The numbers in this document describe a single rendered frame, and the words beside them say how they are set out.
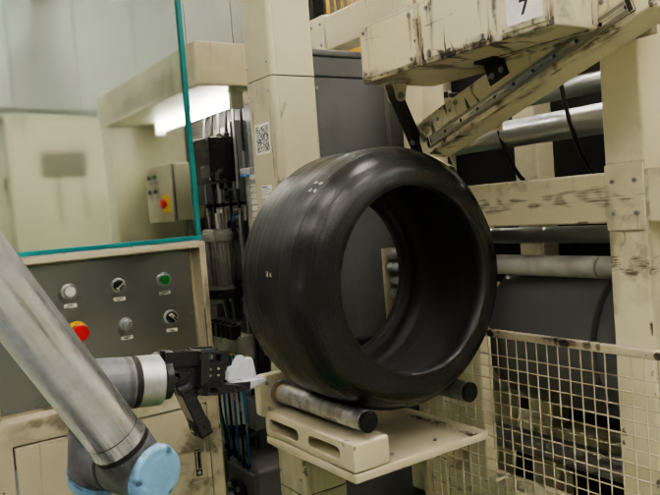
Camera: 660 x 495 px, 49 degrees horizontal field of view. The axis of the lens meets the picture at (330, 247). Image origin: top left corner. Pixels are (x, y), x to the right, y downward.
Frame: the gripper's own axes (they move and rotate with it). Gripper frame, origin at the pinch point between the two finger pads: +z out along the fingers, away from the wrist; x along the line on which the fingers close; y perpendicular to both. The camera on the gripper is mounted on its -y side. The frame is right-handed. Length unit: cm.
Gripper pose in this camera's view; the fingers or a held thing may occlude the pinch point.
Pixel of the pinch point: (259, 382)
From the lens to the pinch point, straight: 142.7
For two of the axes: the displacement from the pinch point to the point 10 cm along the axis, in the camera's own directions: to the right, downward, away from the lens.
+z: 8.3, 0.3, 5.6
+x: -5.6, 0.0, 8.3
